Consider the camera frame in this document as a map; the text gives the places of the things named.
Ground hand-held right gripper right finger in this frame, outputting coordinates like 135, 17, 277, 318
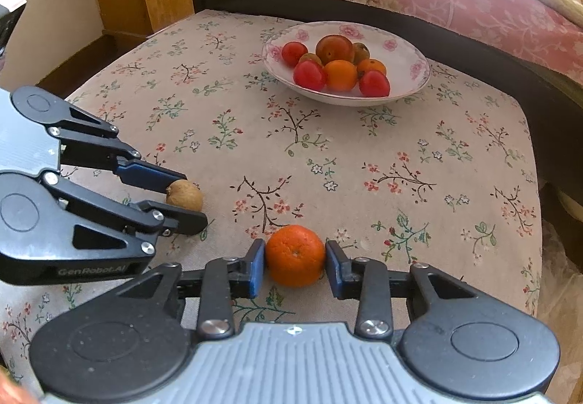
324, 240, 486, 338

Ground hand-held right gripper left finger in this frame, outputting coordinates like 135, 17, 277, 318
116, 239, 266, 338

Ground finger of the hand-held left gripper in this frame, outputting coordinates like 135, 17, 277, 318
43, 173, 209, 257
48, 110, 188, 194

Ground orange mandarin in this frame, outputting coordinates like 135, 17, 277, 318
356, 58, 387, 77
325, 60, 359, 92
265, 225, 326, 287

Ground small red tomato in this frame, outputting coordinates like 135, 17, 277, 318
359, 70, 391, 97
293, 61, 327, 91
281, 42, 309, 66

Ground white floral plate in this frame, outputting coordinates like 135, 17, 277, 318
262, 21, 431, 106

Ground large orange-red tomato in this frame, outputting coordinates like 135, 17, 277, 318
316, 34, 355, 64

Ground floral beige tablecloth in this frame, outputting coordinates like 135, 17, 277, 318
0, 8, 547, 386

